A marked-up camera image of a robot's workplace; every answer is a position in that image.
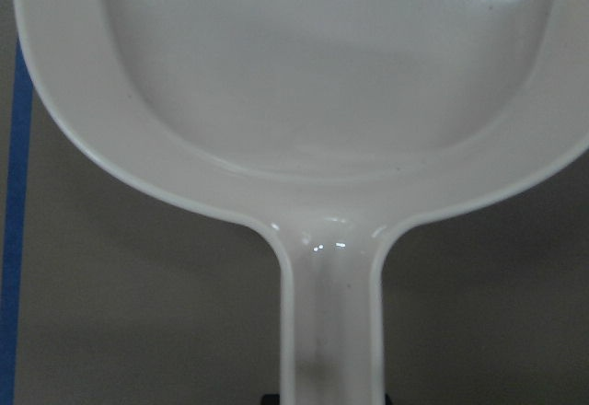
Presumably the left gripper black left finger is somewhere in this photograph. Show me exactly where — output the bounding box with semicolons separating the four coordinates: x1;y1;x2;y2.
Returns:
260;393;281;405

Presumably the beige plastic dustpan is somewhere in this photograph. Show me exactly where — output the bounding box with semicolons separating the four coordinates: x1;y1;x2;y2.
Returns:
14;0;588;404

